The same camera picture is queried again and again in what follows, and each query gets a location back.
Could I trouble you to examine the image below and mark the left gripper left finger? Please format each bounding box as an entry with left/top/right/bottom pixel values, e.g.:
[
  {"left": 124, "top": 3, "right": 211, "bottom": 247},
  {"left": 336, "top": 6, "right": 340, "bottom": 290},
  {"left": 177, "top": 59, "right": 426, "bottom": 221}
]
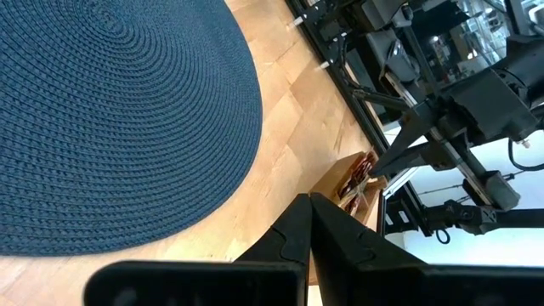
[{"left": 82, "top": 193, "right": 314, "bottom": 306}]

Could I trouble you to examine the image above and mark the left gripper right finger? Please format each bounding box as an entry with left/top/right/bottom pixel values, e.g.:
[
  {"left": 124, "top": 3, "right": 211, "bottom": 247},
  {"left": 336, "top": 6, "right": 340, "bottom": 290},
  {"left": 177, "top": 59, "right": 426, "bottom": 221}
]
[{"left": 309, "top": 192, "right": 544, "bottom": 306}]

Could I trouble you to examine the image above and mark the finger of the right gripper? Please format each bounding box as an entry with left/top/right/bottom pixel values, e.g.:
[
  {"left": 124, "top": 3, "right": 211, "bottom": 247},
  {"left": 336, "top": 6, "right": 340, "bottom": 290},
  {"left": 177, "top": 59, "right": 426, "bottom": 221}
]
[
  {"left": 371, "top": 105, "right": 441, "bottom": 173},
  {"left": 369, "top": 142, "right": 456, "bottom": 178}
]

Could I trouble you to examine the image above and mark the beige vanilla tea bag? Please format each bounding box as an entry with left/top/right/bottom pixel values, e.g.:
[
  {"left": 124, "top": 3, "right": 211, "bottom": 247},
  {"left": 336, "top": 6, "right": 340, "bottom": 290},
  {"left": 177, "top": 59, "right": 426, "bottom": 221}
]
[{"left": 339, "top": 180, "right": 371, "bottom": 216}]

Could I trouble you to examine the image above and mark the round dark blue woven mat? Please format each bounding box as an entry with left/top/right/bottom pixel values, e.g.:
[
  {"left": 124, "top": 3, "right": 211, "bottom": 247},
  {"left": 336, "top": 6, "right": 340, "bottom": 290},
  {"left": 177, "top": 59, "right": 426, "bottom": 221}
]
[{"left": 0, "top": 0, "right": 264, "bottom": 258}]

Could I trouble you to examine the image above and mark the wooden compartment tray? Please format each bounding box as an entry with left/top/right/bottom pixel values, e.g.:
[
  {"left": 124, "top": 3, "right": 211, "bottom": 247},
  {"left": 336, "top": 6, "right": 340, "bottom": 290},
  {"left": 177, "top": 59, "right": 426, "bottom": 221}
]
[{"left": 309, "top": 149, "right": 388, "bottom": 229}]

